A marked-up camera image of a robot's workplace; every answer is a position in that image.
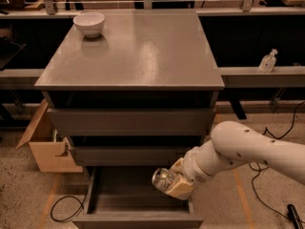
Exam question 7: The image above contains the grey top drawer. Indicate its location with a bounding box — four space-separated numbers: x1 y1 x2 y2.
48 109 215 136

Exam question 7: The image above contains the open cardboard box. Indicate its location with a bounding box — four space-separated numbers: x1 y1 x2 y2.
16 100 83 173

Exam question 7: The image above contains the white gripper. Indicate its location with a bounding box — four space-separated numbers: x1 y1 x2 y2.
165 147 212 200

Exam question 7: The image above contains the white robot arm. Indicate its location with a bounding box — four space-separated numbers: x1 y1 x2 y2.
160 121 305 200

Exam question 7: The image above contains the crushed 7up can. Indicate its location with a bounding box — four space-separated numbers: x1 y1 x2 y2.
152 168 177 192

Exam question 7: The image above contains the black power strip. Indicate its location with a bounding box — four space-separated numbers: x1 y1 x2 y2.
287 204 304 229

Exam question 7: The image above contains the grey drawer cabinet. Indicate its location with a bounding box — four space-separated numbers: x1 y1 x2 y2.
33 9 225 168

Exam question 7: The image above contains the grey middle drawer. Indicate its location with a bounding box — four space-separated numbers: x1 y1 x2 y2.
70 146 192 167

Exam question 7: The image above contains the clear sanitizer pump bottle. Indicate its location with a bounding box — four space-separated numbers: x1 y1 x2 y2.
259 49 277 73

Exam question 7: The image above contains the black floor cable right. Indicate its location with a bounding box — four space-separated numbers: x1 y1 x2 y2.
247 100 305 224

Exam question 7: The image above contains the black floor cable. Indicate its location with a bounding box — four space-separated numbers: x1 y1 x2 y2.
50 195 86 223
247 100 305 224

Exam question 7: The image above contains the black floor cable left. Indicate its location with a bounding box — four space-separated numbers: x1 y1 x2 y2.
50 195 86 223

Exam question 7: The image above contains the grey open bottom drawer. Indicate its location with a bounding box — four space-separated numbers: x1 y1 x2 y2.
72 166 203 229

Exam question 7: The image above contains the white ceramic bowl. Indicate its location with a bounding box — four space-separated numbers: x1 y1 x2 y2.
73 12 105 37

